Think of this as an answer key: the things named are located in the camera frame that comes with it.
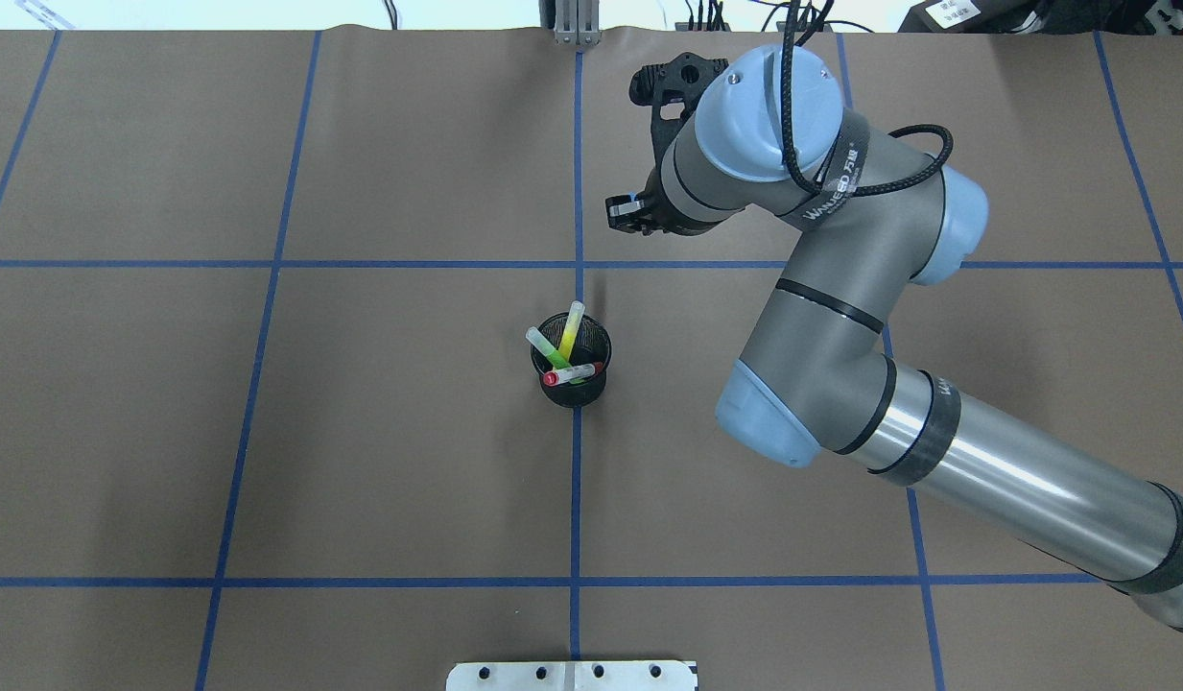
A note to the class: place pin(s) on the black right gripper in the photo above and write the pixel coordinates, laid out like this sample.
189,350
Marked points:
670,222

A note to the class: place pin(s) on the green highlighter pen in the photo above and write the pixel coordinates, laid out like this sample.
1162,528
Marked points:
545,351

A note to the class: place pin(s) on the red white marker pen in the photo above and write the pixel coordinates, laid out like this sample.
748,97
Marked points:
572,375

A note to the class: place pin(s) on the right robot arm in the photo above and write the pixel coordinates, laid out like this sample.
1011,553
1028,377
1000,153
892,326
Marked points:
875,216

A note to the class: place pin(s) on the black mesh pen cup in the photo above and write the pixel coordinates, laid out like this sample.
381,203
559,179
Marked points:
593,345

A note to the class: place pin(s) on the yellow highlighter pen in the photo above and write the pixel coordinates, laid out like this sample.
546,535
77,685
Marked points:
571,329

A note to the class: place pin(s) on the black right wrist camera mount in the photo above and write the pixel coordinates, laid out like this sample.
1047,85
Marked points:
671,92

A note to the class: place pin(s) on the aluminium frame post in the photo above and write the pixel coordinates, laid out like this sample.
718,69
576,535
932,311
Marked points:
574,23

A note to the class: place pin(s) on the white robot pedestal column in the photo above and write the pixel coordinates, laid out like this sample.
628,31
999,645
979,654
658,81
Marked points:
644,674

